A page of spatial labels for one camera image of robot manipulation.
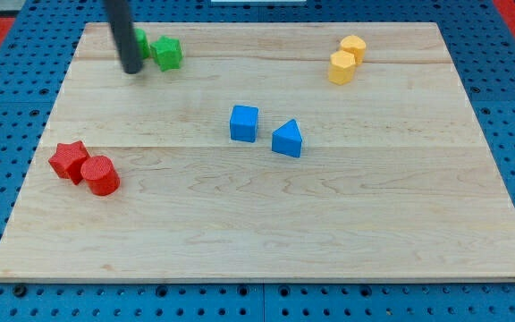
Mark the light wooden board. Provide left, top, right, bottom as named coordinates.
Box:
left=0, top=22, right=515, bottom=284

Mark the red cylinder block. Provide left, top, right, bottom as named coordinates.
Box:
left=80, top=156, right=120, bottom=196

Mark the green star block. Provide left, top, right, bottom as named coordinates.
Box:
left=150, top=36, right=182, bottom=72

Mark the red star block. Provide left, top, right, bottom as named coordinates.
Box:
left=48, top=140, right=89, bottom=185

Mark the yellow heart block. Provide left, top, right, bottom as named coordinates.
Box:
left=340, top=35, right=367, bottom=65

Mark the green cylinder block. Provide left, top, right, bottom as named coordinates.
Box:
left=134, top=28, right=150, bottom=59

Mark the yellow hexagon block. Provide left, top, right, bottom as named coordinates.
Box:
left=327, top=50, right=356, bottom=85

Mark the blue triangle block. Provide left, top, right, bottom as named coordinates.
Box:
left=271, top=119, right=302, bottom=157

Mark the blue cube block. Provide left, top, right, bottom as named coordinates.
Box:
left=229, top=105, right=259, bottom=142

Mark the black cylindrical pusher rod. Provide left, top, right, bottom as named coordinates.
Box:
left=103, top=0, right=143, bottom=74

